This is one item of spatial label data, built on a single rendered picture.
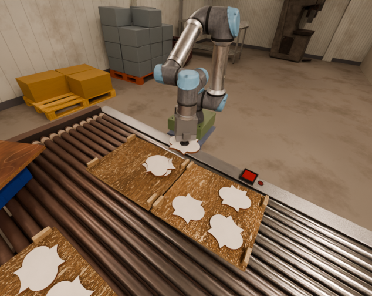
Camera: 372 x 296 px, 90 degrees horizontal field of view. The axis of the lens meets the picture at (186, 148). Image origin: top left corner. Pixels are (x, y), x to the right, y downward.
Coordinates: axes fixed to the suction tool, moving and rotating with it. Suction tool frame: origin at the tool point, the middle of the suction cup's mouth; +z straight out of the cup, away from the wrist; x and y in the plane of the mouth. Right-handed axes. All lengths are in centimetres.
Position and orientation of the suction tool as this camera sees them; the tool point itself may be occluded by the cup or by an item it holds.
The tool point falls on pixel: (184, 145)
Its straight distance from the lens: 83.8
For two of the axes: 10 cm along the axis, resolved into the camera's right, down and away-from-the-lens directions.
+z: -0.6, 7.7, 6.3
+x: -1.6, -6.3, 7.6
